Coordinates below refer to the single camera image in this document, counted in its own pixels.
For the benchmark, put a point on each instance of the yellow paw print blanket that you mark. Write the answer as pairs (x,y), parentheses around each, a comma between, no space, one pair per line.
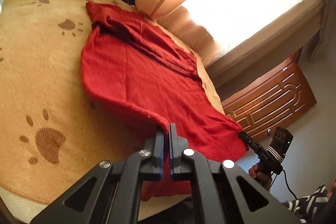
(52,133)

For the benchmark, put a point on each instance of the red knit sweater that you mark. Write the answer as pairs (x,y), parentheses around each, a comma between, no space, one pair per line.
(144,78)

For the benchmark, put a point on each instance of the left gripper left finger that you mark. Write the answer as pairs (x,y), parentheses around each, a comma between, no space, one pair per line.
(109,192)

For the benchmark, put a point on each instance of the black white patterned clothing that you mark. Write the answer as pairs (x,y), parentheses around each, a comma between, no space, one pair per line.
(307,209)

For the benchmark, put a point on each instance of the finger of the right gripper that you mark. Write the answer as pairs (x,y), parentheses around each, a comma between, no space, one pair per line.
(254,145)

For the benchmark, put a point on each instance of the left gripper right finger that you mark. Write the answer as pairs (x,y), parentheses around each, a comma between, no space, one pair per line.
(221,191)

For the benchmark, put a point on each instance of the carved wooden cabinet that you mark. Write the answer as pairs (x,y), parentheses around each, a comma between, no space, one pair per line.
(278,98)

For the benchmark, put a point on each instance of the person's right hand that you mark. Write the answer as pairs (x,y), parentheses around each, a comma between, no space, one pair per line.
(265,179)

